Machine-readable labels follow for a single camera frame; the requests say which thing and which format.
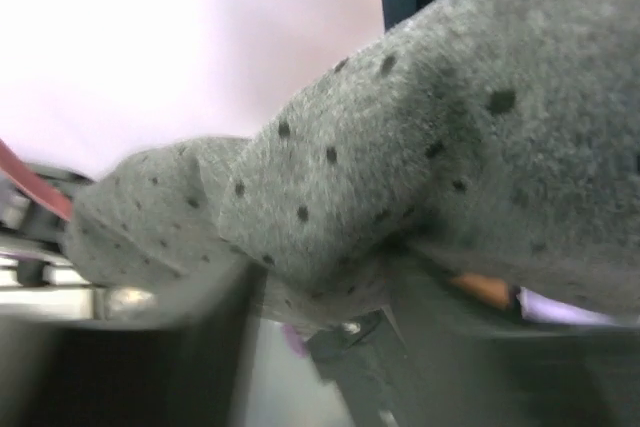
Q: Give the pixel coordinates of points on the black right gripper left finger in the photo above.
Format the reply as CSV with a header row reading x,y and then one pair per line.
x,y
176,362

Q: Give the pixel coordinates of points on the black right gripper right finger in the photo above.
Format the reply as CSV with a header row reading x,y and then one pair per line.
x,y
446,359

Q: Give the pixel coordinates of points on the pink hanger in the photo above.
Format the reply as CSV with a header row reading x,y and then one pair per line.
x,y
37,189

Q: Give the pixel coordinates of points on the grey dotted skirt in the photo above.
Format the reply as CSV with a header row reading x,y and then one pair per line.
x,y
498,137

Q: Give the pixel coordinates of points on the purple plate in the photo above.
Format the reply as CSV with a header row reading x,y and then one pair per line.
x,y
537,308

